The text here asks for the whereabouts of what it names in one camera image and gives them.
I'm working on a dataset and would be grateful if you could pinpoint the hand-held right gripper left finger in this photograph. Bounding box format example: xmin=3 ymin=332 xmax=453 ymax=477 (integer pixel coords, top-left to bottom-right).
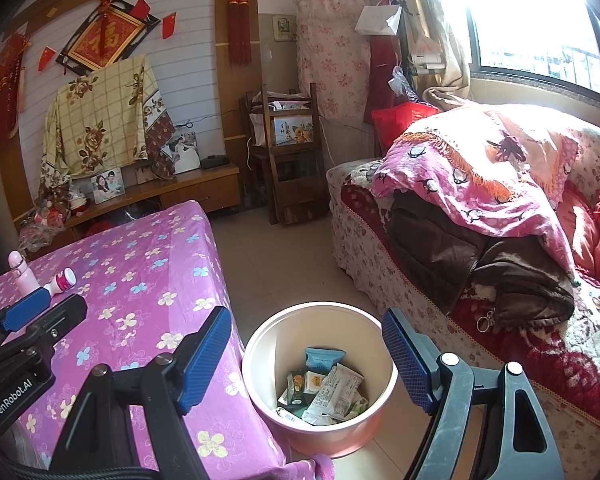
xmin=50 ymin=306 xmax=232 ymax=480

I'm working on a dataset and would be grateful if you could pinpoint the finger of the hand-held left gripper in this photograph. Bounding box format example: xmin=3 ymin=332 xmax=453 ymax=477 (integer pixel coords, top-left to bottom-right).
xmin=0 ymin=284 xmax=53 ymax=346
xmin=27 ymin=294 xmax=88 ymax=350

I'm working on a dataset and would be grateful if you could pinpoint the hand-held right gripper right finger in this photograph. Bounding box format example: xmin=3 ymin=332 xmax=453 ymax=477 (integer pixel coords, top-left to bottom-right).
xmin=381 ymin=308 xmax=565 ymax=480

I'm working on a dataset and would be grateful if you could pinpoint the white printed packet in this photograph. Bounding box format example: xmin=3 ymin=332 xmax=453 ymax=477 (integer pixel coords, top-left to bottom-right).
xmin=302 ymin=364 xmax=365 ymax=426

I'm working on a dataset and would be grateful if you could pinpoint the teal packet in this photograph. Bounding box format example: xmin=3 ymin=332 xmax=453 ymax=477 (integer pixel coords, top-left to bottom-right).
xmin=304 ymin=347 xmax=346 ymax=376

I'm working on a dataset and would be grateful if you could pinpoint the pink round bin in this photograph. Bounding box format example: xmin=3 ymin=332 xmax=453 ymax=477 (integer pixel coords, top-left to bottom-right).
xmin=241 ymin=301 xmax=398 ymax=459

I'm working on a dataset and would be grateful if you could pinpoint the pink thermos bottle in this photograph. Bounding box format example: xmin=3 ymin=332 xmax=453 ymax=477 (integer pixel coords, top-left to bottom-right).
xmin=8 ymin=251 xmax=46 ymax=295

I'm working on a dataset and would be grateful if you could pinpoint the white bottle magenta label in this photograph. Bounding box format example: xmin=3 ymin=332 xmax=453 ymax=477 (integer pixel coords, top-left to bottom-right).
xmin=44 ymin=267 xmax=77 ymax=297

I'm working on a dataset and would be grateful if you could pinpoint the clear plastic bag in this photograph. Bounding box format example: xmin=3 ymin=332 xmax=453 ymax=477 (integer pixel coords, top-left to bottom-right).
xmin=19 ymin=220 xmax=73 ymax=253

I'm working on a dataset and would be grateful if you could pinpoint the floral covered sofa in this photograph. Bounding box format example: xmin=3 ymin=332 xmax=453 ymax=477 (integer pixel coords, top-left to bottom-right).
xmin=326 ymin=105 xmax=600 ymax=480

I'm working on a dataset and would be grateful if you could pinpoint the brown jacket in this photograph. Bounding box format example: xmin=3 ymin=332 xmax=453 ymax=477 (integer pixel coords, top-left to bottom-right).
xmin=386 ymin=192 xmax=576 ymax=331

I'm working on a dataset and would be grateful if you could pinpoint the red floral sofa cover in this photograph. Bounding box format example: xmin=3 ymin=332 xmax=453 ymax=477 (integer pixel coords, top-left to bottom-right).
xmin=340 ymin=180 xmax=600 ymax=411

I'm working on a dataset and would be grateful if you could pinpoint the wooden headboard cabinet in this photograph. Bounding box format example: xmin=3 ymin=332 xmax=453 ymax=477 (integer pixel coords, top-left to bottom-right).
xmin=12 ymin=162 xmax=241 ymax=241

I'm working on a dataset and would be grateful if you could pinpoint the pink printed blanket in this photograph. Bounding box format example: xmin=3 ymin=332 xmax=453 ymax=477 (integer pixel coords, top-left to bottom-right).
xmin=371 ymin=110 xmax=581 ymax=281

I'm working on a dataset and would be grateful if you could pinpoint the dark wooden chair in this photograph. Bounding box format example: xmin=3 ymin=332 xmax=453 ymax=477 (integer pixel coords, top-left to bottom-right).
xmin=240 ymin=82 xmax=331 ymax=226

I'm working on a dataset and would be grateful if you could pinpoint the yellow floral hanging cloth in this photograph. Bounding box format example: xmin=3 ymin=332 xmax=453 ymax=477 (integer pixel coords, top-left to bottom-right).
xmin=40 ymin=55 xmax=176 ymax=201

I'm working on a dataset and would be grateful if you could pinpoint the red hanging banner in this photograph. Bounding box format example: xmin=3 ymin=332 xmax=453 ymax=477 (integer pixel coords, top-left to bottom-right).
xmin=0 ymin=32 xmax=31 ymax=151

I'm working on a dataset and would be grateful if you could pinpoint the red quilted cushion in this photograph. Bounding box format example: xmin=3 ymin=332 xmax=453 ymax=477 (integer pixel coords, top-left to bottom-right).
xmin=560 ymin=180 xmax=600 ymax=311

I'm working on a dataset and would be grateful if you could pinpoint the white plastic bag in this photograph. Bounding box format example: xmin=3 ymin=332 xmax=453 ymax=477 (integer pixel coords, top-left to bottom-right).
xmin=249 ymin=112 xmax=268 ymax=147

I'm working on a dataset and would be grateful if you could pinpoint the red bag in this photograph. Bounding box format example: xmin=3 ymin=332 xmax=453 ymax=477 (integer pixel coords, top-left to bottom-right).
xmin=371 ymin=101 xmax=441 ymax=156

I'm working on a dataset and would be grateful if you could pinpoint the printed gift box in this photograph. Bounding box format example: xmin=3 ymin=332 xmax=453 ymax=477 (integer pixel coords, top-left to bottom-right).
xmin=272 ymin=116 xmax=315 ymax=147

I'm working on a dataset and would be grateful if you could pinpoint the crumpled clear bag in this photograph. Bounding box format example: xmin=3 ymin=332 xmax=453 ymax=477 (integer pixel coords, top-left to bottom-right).
xmin=390 ymin=67 xmax=418 ymax=98

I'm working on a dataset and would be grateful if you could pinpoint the framed red gold picture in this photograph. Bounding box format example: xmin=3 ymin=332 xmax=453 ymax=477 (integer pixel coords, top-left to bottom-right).
xmin=55 ymin=0 xmax=161 ymax=71

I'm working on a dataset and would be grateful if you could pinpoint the dark red hanging garment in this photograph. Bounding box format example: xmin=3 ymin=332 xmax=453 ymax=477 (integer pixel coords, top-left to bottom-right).
xmin=370 ymin=35 xmax=403 ymax=126

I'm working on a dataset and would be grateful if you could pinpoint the pink floral cover cloth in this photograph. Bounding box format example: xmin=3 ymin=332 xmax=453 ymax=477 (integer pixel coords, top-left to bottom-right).
xmin=295 ymin=0 xmax=373 ymax=121

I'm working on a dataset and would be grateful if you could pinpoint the beige floral curtain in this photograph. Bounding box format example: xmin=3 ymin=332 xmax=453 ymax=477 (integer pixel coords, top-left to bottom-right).
xmin=395 ymin=0 xmax=476 ymax=106

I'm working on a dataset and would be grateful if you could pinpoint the white paper bag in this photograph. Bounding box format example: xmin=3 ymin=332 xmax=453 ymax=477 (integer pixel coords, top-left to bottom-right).
xmin=355 ymin=4 xmax=403 ymax=37

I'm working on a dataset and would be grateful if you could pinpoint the window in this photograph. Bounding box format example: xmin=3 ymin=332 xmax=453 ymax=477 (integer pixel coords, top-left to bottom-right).
xmin=467 ymin=0 xmax=600 ymax=101

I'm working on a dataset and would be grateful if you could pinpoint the couple photo frame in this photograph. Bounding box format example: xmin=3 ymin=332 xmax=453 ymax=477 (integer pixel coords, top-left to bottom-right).
xmin=91 ymin=167 xmax=126 ymax=204

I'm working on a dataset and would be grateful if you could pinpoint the wedding photo frame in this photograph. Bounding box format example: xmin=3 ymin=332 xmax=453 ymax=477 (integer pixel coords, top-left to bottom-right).
xmin=172 ymin=132 xmax=199 ymax=175

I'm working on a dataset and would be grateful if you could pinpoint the small framed wall picture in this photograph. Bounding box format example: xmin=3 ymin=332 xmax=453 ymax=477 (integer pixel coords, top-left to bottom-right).
xmin=272 ymin=14 xmax=297 ymax=42

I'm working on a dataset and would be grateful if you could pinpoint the red knot wall ornament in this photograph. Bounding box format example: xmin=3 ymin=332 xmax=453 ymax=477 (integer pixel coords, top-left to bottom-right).
xmin=200 ymin=0 xmax=273 ymax=66

